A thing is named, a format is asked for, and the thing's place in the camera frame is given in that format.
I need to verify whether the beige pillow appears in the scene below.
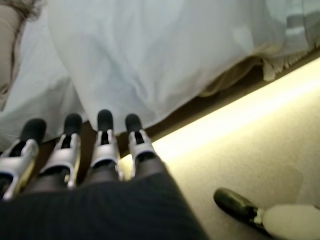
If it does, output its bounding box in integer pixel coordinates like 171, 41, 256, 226
0, 3, 24, 111

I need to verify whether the robot left leg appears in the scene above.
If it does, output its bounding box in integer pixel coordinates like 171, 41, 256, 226
213, 187, 320, 240

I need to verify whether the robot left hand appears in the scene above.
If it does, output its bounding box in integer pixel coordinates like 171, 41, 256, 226
0, 109, 210, 240

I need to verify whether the macrame fringed cushion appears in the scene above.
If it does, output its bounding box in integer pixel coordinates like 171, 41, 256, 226
0, 0, 47, 83

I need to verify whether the white fitted bed sheet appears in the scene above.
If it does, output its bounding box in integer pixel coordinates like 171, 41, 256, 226
0, 9, 87, 152

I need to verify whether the white duvet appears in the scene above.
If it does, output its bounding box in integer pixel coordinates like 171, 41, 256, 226
47, 0, 311, 133

